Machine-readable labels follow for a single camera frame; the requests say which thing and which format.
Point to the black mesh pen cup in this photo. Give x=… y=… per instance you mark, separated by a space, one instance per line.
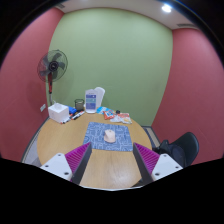
x=79 y=105

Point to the light blue snack packet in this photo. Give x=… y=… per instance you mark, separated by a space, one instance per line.
x=101 y=109

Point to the blue box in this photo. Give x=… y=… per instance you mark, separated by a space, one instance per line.
x=72 y=110

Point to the white wall outlet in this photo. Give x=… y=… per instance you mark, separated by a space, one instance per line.
x=43 y=107

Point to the black office chair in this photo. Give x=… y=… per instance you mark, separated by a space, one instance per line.
x=185 y=148

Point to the small black object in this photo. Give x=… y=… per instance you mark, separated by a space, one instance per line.
x=117 y=111

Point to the white chair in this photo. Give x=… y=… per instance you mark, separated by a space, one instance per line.
x=101 y=95

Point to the pale pink computer mouse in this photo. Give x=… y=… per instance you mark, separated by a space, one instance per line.
x=109 y=136

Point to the white blue sign stand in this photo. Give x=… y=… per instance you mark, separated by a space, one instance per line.
x=90 y=101

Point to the red white snack packet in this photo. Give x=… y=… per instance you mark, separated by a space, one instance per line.
x=124 y=115

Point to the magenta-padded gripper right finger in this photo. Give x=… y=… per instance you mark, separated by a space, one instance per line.
x=165 y=165

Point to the red black standing fan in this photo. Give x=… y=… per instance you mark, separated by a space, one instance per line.
x=52 y=66

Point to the white marker black cap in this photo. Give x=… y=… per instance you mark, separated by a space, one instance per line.
x=79 y=115
x=67 y=119

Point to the white yellow snack packet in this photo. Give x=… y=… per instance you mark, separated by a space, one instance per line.
x=125 y=120

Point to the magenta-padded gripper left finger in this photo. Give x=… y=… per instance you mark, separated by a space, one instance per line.
x=58 y=165

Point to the white tissue box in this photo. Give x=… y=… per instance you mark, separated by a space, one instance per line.
x=58 y=113

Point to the blue patterned mouse pad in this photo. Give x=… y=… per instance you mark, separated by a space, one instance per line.
x=95 y=136

